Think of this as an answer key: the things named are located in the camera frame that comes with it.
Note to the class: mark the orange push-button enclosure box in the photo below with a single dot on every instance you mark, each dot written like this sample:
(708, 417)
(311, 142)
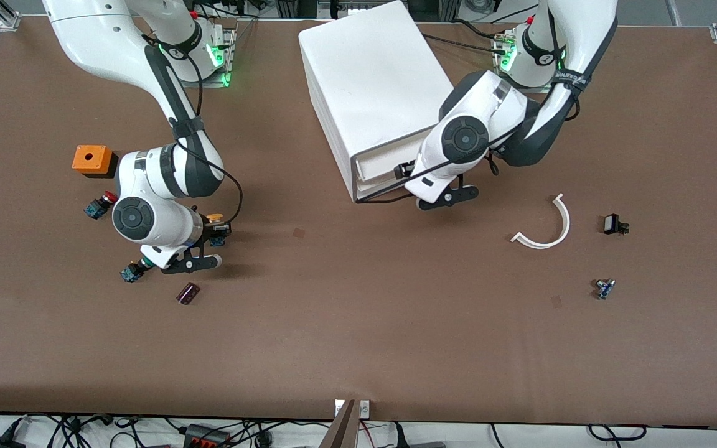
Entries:
(91, 158)

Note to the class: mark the brown camera stand bar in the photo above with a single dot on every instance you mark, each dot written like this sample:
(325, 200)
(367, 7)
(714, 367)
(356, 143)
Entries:
(343, 429)

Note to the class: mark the red mushroom push button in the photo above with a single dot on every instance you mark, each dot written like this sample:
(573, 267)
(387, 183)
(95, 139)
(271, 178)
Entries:
(98, 206)

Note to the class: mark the black power strip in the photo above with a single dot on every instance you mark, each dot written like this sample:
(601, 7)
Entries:
(206, 437)

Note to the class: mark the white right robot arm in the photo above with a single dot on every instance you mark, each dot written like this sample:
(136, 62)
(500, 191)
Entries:
(147, 218)

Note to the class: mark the dark maroon cylindrical capacitor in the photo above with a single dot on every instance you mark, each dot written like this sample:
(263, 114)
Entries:
(188, 294)

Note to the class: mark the small black switch part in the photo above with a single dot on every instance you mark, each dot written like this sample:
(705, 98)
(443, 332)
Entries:
(611, 224)

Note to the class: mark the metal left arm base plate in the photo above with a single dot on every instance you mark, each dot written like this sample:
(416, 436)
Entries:
(520, 74)

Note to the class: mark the white curved plastic strip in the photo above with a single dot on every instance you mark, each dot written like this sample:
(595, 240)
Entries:
(567, 224)

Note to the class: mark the small blue electronic component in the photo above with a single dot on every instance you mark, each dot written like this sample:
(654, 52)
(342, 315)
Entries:
(605, 289)

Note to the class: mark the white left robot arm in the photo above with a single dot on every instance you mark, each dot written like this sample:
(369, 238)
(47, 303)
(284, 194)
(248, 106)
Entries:
(464, 140)

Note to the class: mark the small white bracket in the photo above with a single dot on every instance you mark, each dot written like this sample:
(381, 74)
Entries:
(338, 408)
(365, 408)

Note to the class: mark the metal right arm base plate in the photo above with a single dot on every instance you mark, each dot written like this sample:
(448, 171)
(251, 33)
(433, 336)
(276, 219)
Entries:
(212, 83)

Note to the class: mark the green mushroom push button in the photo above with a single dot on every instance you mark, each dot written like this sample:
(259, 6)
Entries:
(129, 272)

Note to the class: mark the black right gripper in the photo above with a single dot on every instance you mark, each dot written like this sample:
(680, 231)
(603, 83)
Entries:
(208, 232)

